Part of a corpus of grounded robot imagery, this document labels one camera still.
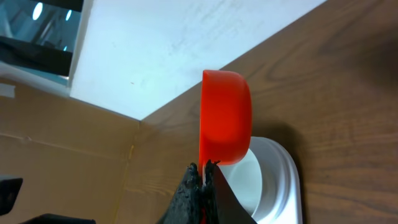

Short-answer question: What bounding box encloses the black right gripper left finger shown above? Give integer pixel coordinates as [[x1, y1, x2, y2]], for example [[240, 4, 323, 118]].
[[157, 163, 202, 224]]

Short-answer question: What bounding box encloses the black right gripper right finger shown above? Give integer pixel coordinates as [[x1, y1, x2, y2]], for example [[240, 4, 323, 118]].
[[203, 160, 256, 224]]

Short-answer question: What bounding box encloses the red plastic measuring scoop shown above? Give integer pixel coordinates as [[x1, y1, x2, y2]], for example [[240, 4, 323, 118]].
[[198, 70, 252, 174]]

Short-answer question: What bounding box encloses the grey round bowl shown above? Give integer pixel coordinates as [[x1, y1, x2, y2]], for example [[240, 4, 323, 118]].
[[220, 149, 262, 215]]

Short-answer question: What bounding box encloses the white digital kitchen scale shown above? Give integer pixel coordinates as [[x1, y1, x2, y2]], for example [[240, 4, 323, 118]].
[[249, 137, 303, 224]]

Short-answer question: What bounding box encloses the brown cardboard panel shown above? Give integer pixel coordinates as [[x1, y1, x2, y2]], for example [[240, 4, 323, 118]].
[[1, 79, 139, 223]]

